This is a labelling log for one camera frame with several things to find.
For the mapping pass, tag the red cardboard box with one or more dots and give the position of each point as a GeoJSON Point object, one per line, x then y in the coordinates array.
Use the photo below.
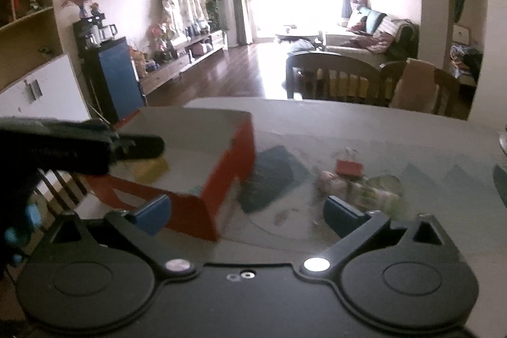
{"type": "Point", "coordinates": [210, 153]}

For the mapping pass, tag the dark wooden dining chair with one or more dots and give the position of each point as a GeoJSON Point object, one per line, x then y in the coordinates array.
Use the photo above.
{"type": "Point", "coordinates": [329, 76]}

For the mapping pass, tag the red binder clip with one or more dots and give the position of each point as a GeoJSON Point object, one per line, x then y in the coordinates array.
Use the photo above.
{"type": "Point", "coordinates": [347, 165]}

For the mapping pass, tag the blue black cabinet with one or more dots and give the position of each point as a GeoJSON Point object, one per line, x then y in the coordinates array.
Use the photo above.
{"type": "Point", "coordinates": [108, 70]}

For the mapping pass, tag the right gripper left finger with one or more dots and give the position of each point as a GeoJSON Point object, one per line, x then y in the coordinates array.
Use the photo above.
{"type": "Point", "coordinates": [137, 231]}

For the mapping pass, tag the beige sofa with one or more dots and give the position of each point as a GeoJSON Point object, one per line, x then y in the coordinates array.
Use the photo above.
{"type": "Point", "coordinates": [373, 37]}

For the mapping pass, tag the green label plastic jar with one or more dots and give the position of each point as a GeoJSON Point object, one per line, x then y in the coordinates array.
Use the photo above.
{"type": "Point", "coordinates": [370, 198]}

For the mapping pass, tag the white cupboard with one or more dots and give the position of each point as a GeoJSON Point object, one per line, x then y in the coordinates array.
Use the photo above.
{"type": "Point", "coordinates": [51, 91]}

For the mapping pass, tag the grey correction tape dispenser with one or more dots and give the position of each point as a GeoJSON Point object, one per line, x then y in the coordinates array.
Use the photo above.
{"type": "Point", "coordinates": [388, 183]}

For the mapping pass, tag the near wooden chair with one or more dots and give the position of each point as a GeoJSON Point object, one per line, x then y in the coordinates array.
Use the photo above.
{"type": "Point", "coordinates": [58, 192]}

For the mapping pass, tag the pink pig figurine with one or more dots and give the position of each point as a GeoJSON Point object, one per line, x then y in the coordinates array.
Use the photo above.
{"type": "Point", "coordinates": [329, 183]}

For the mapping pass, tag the wooden tv cabinet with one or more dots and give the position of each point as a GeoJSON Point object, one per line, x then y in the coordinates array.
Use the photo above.
{"type": "Point", "coordinates": [190, 53]}

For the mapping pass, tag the wooden chair with cloth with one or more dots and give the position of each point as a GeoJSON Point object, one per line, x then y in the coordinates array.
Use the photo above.
{"type": "Point", "coordinates": [418, 86]}

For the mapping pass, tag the yellow small box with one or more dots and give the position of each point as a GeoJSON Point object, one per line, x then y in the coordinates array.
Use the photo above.
{"type": "Point", "coordinates": [149, 171]}

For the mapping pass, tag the round coffee table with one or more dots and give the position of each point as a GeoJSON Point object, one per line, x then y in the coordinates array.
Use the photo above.
{"type": "Point", "coordinates": [294, 34]}

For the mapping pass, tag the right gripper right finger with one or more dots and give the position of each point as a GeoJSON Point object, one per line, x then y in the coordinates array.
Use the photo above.
{"type": "Point", "coordinates": [355, 230]}

